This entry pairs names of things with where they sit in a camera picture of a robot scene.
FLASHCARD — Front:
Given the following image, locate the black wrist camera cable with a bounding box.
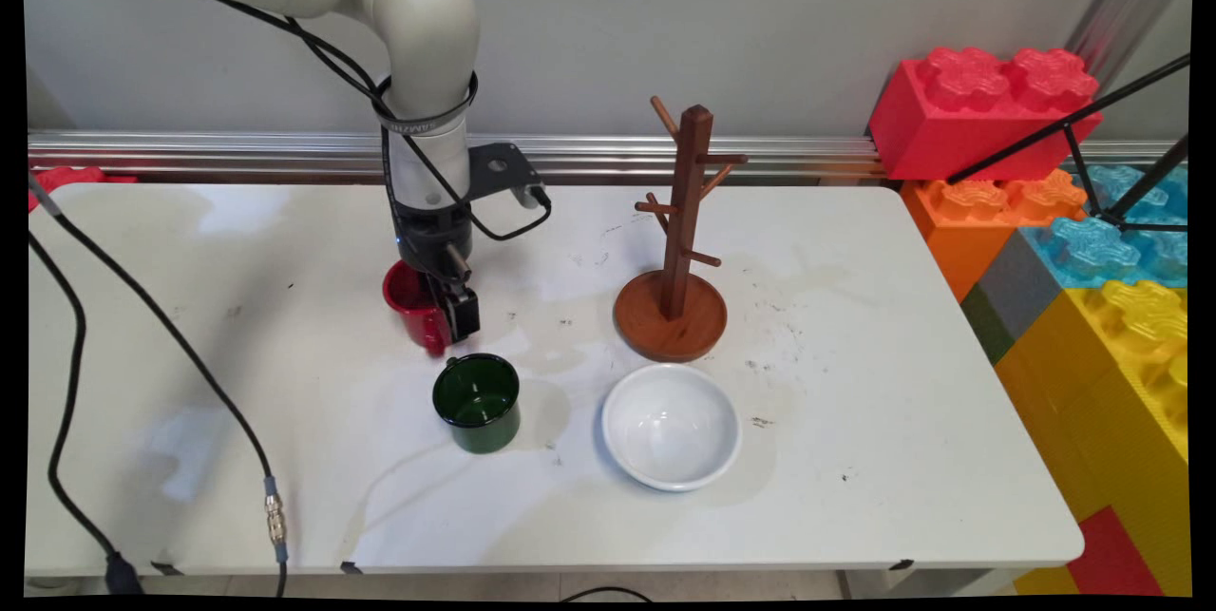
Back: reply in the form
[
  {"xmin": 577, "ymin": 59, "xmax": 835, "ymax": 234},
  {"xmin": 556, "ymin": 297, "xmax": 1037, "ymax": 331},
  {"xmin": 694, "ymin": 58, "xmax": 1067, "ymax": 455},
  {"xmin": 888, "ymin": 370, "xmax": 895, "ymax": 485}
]
[{"xmin": 183, "ymin": 0, "xmax": 555, "ymax": 244}]

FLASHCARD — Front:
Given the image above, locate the red block below yellow block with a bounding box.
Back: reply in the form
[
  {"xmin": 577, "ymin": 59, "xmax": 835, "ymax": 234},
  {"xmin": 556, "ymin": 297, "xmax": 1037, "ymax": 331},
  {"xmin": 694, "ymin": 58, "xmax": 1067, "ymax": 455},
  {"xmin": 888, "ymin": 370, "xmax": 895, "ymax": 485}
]
[{"xmin": 1063, "ymin": 506, "xmax": 1166, "ymax": 599}]

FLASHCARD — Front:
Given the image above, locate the plain black cable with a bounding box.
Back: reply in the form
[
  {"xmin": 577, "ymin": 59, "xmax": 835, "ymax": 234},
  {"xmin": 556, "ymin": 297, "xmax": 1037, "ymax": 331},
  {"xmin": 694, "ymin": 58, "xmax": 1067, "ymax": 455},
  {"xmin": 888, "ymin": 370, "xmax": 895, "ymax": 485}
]
[{"xmin": 27, "ymin": 232, "xmax": 145, "ymax": 596}]

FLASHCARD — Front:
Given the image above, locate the red speckled enamel mug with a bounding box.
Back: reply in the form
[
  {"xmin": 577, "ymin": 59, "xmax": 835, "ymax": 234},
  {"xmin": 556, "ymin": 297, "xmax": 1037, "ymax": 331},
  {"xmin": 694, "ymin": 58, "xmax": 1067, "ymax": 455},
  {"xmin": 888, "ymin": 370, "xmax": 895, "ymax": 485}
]
[{"xmin": 382, "ymin": 258, "xmax": 455, "ymax": 358}]

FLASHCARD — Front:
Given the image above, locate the large grey toy block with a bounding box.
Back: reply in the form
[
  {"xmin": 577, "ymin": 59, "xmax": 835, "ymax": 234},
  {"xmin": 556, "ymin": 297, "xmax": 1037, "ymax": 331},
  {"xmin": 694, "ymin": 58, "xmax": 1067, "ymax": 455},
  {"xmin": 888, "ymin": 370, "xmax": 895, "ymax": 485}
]
[{"xmin": 959, "ymin": 229, "xmax": 1067, "ymax": 366}]

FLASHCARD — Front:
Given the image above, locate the horizontal aluminium rail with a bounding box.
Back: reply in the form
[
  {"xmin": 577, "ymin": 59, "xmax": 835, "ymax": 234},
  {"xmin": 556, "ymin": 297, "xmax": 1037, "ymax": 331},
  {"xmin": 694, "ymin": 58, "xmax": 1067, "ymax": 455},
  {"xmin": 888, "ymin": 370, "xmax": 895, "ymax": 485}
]
[{"xmin": 27, "ymin": 129, "xmax": 1190, "ymax": 187}]

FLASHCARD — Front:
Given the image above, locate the black tripod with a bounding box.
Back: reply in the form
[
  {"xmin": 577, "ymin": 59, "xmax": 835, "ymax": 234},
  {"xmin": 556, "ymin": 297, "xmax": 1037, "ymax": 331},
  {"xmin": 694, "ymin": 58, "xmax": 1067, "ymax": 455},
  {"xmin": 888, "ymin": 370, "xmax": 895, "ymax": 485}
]
[{"xmin": 944, "ymin": 54, "xmax": 1191, "ymax": 236}]

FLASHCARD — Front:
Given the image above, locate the black camera mounting plate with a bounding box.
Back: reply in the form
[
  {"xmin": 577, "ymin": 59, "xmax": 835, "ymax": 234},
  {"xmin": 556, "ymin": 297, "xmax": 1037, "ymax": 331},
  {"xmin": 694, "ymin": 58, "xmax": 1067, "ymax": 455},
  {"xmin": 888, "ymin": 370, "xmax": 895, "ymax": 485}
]
[{"xmin": 465, "ymin": 143, "xmax": 535, "ymax": 207}]

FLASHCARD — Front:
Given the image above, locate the large yellow toy block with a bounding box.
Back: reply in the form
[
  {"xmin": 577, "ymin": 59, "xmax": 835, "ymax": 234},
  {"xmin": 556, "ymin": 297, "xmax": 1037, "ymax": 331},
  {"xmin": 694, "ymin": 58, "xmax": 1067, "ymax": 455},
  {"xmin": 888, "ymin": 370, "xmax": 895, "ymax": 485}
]
[{"xmin": 993, "ymin": 279, "xmax": 1191, "ymax": 599}]

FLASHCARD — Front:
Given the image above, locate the slanted aluminium profile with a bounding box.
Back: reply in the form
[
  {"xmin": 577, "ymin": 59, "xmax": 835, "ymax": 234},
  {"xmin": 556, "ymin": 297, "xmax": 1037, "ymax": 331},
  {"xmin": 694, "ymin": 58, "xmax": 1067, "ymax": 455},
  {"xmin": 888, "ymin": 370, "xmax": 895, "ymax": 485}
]
[{"xmin": 1062, "ymin": 0, "xmax": 1193, "ymax": 85}]

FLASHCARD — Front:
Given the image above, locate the large red toy block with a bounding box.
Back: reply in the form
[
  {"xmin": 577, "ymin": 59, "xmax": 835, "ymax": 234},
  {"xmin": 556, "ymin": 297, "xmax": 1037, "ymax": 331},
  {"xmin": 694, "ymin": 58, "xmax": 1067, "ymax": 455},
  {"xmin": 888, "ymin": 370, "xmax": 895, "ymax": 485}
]
[{"xmin": 867, "ymin": 46, "xmax": 1105, "ymax": 183}]

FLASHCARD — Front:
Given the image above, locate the white ceramic bowl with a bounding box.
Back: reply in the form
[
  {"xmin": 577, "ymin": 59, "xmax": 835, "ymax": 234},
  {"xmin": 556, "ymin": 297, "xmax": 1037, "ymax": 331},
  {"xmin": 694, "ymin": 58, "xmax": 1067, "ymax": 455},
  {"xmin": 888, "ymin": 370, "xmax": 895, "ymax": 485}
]
[{"xmin": 600, "ymin": 362, "xmax": 744, "ymax": 493}]

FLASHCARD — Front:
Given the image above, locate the large orange toy block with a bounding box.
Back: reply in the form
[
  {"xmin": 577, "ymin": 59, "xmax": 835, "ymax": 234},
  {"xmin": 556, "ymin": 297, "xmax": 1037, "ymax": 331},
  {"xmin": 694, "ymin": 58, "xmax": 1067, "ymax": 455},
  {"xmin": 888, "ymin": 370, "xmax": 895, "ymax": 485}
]
[{"xmin": 899, "ymin": 169, "xmax": 1089, "ymax": 304}]

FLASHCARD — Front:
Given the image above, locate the dark green enamel mug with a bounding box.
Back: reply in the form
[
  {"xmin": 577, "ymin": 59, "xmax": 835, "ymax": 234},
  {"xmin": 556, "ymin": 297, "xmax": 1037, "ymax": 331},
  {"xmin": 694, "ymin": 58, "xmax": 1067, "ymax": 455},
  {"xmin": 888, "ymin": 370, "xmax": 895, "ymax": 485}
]
[{"xmin": 431, "ymin": 352, "xmax": 523, "ymax": 455}]

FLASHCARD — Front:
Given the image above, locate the large light blue toy block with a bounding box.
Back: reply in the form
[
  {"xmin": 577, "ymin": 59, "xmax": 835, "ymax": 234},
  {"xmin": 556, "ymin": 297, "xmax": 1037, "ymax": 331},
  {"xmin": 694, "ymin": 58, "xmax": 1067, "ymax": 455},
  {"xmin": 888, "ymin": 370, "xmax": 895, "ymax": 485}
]
[{"xmin": 1020, "ymin": 162, "xmax": 1190, "ymax": 291}]

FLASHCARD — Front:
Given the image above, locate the thin black floor cable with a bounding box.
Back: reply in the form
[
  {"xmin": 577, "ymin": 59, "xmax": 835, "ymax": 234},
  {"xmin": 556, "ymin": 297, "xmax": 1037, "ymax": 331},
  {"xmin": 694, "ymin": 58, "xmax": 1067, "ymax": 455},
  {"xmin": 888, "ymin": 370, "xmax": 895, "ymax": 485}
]
[{"xmin": 559, "ymin": 586, "xmax": 655, "ymax": 603}]

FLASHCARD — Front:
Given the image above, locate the brown wooden mug tree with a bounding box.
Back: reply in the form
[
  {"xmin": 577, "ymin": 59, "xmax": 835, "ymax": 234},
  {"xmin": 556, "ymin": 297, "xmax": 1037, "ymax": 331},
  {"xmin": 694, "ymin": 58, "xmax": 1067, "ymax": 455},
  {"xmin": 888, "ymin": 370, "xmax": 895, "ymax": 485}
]
[{"xmin": 613, "ymin": 95, "xmax": 751, "ymax": 365}]

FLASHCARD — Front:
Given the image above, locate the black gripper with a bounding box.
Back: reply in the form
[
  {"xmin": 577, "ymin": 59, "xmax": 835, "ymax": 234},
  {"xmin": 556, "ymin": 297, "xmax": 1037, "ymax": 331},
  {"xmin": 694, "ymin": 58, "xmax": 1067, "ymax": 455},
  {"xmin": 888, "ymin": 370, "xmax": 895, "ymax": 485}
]
[{"xmin": 392, "ymin": 200, "xmax": 483, "ymax": 346}]

